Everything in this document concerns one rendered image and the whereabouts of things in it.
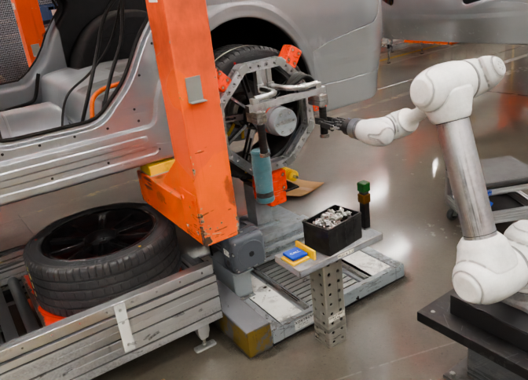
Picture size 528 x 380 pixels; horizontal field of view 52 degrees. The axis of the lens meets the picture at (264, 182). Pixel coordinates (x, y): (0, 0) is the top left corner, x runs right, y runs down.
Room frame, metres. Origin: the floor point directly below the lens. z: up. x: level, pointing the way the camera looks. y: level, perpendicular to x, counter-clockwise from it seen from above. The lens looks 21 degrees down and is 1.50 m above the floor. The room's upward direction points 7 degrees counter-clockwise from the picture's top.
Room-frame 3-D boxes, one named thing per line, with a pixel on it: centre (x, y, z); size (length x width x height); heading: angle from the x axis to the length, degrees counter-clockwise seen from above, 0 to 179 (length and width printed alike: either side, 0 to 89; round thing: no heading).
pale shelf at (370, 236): (1.92, -0.23, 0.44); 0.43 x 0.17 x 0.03; 121
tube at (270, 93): (2.37, -0.02, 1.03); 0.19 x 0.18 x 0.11; 31
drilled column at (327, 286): (1.90, -0.21, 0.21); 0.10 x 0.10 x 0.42; 31
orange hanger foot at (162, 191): (2.28, 0.40, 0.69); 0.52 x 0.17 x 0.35; 31
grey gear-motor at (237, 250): (2.33, 0.20, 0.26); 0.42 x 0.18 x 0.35; 31
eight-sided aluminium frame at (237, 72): (2.52, -0.04, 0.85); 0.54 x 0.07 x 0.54; 121
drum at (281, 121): (2.46, -0.08, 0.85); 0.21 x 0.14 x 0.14; 31
